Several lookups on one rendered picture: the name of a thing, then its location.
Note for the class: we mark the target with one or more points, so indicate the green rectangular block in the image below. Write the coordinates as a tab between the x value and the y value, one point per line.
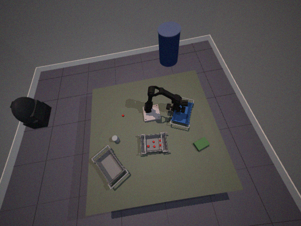
201	143

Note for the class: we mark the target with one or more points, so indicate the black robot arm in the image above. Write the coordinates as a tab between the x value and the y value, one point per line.
176	99

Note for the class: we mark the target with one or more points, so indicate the grey cylinder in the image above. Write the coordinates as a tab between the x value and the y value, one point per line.
115	138

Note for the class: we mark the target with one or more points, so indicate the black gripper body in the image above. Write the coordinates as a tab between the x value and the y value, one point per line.
175	108

